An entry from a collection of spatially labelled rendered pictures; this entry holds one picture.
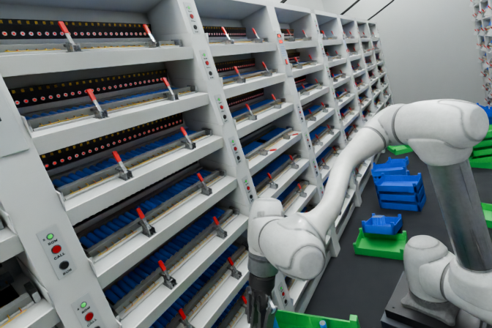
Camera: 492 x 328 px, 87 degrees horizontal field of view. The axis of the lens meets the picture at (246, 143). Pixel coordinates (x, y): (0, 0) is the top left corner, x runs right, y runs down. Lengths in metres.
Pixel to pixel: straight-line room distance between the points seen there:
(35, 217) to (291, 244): 0.57
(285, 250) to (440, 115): 0.54
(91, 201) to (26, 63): 0.37
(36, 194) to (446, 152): 1.03
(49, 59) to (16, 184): 0.31
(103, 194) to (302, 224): 0.53
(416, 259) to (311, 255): 0.73
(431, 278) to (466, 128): 0.62
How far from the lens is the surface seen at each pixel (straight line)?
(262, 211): 0.74
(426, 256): 1.26
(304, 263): 0.59
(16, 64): 0.82
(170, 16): 1.20
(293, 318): 1.04
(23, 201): 0.77
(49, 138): 0.79
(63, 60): 0.85
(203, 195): 1.04
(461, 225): 1.04
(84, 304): 0.84
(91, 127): 0.82
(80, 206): 0.80
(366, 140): 0.92
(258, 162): 1.27
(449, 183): 0.96
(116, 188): 0.83
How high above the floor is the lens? 1.24
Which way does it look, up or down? 10 degrees down
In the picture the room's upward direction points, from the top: 18 degrees counter-clockwise
